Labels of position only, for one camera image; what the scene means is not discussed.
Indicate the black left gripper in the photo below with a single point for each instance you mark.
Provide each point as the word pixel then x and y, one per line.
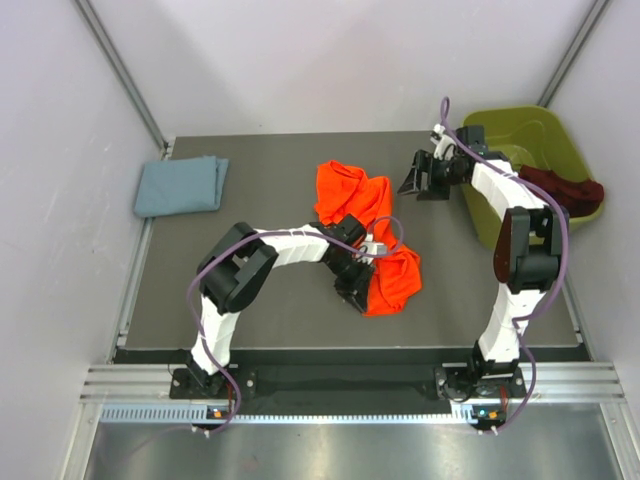
pixel 355 291

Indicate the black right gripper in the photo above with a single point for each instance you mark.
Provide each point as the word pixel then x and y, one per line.
pixel 412 184

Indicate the orange t shirt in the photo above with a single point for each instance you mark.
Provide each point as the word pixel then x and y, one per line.
pixel 344 189

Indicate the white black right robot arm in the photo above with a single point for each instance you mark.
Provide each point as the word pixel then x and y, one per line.
pixel 529 252

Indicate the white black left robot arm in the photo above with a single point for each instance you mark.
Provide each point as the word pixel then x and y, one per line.
pixel 231 276

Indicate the green plastic basket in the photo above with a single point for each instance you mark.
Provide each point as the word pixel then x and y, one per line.
pixel 534 136

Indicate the dark red t shirt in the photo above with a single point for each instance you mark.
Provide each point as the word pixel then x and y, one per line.
pixel 580 199

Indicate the folded grey-blue t shirt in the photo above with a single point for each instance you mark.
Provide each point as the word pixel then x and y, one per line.
pixel 176 187

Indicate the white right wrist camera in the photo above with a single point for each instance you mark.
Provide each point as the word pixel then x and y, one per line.
pixel 445 145

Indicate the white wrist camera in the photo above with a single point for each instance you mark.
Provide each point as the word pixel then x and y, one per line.
pixel 445 145
pixel 369 248

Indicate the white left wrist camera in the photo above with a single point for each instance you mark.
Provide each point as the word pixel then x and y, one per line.
pixel 369 248

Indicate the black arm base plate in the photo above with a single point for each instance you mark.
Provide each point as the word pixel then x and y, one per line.
pixel 428 381

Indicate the aluminium front frame rail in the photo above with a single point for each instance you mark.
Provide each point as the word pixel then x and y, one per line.
pixel 564 382

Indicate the right aluminium corner post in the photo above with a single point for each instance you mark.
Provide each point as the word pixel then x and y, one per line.
pixel 586 28

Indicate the aluminium corner post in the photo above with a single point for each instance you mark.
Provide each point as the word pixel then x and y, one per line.
pixel 98 31
pixel 586 28

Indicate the left aluminium corner post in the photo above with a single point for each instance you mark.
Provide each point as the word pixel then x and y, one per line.
pixel 98 31

